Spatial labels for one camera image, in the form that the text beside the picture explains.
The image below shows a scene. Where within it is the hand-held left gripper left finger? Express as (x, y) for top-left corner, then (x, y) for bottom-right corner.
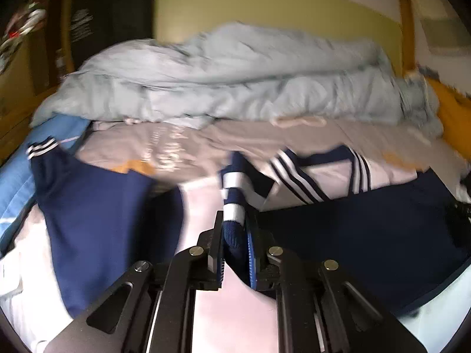
(44, 215), (226, 353)

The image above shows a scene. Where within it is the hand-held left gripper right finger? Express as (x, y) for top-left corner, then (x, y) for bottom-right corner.
(245, 217), (420, 353)

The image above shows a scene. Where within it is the white and navy varsity jacket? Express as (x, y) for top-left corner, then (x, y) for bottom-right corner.
(0, 137), (471, 353)

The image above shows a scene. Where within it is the grey printed bedsheet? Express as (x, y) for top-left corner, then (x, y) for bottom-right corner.
(75, 116), (460, 192)

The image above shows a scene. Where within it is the grey duvet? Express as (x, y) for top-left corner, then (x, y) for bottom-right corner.
(31, 22), (444, 136)

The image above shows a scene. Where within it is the blue pillow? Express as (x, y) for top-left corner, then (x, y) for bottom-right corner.
(0, 114), (91, 243)

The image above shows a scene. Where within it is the yellow pillow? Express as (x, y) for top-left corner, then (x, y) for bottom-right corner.
(429, 79), (471, 162)

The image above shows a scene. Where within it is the wooden shelf unit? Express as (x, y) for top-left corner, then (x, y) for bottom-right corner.
(0, 0), (70, 118)

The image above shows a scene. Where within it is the black hanging garment bag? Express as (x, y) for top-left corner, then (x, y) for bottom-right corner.
(68, 0), (157, 67)

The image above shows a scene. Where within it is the pink and white plush toy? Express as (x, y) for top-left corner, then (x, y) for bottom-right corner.
(7, 5), (47, 45)

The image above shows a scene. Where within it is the wooden bed frame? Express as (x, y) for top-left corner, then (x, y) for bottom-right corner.
(0, 0), (471, 162)

